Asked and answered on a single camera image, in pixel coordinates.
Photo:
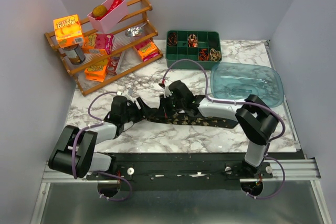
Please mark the rolled orange black tie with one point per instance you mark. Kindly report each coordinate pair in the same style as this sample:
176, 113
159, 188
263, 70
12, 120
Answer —
203, 55

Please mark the pink scrub sponge box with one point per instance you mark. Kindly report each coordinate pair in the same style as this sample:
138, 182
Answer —
98, 44

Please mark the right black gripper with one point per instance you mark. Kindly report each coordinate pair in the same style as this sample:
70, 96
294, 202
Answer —
163, 105

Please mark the orange scrub daddy box top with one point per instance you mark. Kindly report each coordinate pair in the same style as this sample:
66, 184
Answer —
68, 31

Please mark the red chili pepper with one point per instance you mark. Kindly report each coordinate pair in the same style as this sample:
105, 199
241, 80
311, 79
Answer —
113, 6

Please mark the pink plastic bin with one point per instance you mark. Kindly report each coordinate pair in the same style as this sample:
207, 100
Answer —
114, 16

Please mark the black leaf patterned tie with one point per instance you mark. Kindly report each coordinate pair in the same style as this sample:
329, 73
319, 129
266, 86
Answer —
184, 119

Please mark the rolled tan patterned tie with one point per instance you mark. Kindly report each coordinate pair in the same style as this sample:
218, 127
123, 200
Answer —
214, 55

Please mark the rolled dark orange tie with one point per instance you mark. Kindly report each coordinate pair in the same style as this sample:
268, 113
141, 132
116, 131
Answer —
172, 39

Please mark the brown round fruit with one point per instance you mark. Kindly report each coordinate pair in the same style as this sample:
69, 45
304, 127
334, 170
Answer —
99, 11

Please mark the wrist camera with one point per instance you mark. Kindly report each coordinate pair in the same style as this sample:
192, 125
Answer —
128, 94
167, 93

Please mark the rolled red patterned tie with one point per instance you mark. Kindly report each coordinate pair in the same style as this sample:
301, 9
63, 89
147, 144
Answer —
192, 41

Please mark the green divided organizer tray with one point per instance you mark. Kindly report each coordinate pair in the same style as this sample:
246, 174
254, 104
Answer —
182, 56

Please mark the orange sponge box bottom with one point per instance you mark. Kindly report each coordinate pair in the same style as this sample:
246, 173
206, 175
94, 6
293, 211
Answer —
97, 72

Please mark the red white small box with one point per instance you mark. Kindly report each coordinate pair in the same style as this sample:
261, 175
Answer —
114, 64

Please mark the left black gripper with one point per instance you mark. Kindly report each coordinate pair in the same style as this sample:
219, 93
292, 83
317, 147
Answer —
143, 112

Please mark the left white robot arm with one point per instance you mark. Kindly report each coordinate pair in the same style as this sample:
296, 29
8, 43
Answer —
74, 150

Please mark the metal spoon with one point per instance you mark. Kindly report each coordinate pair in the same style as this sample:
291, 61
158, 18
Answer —
135, 31

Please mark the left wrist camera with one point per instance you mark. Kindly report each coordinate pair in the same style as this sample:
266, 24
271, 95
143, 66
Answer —
128, 94

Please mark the orange sponge box right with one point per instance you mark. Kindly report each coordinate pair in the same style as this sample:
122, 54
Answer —
146, 50

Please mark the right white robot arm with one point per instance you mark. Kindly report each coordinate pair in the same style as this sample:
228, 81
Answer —
253, 116

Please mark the dark glass jar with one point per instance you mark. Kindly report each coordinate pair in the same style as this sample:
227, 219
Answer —
75, 54

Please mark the teal plastic tub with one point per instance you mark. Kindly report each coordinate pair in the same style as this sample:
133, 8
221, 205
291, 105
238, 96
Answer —
234, 81

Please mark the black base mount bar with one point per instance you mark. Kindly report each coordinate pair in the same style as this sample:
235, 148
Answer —
183, 171

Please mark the orange sponge box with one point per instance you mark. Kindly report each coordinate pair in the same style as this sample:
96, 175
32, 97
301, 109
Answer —
97, 72
146, 50

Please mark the aluminium rail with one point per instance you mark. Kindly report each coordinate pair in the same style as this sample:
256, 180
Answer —
295, 170

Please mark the wooden tiered rack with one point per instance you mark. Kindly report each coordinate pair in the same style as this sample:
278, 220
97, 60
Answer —
131, 62

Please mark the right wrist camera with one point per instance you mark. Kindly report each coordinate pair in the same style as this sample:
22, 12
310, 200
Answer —
167, 93

